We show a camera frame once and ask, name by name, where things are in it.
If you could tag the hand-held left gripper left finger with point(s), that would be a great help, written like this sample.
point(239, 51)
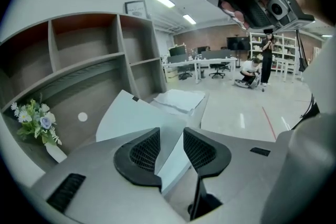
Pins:
point(99, 191)

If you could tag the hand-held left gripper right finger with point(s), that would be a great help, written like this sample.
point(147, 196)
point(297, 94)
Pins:
point(241, 186)

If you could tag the light blue folder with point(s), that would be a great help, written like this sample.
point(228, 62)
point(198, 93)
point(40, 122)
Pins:
point(131, 118)

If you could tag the white A4 paper sheet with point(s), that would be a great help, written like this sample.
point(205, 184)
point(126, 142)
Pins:
point(178, 99)
point(194, 107)

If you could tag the person's right forearm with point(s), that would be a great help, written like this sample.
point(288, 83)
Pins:
point(315, 5)

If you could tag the person's right hand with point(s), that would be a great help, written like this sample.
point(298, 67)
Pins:
point(236, 14)

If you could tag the short ceiling light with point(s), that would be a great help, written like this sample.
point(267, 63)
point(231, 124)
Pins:
point(189, 19)

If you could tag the long white office desk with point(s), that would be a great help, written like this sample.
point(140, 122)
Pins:
point(210, 61)

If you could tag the grey wooden desk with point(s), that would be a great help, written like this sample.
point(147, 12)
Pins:
point(29, 150)

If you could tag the white shelving unit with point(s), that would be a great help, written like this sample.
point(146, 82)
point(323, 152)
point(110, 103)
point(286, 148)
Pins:
point(283, 47)

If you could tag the black office chair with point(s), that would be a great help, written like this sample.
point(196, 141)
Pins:
point(217, 70)
point(185, 72)

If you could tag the black framed leaf picture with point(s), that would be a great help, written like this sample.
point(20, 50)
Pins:
point(136, 9)

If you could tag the white vase with flowers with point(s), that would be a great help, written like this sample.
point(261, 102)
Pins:
point(39, 123)

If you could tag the round white device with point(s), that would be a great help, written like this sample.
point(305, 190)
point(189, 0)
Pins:
point(246, 83)

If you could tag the grey wooden shelf hutch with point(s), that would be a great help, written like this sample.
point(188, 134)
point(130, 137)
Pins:
point(86, 42)

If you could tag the black wall screen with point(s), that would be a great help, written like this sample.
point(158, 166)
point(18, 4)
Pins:
point(238, 43)

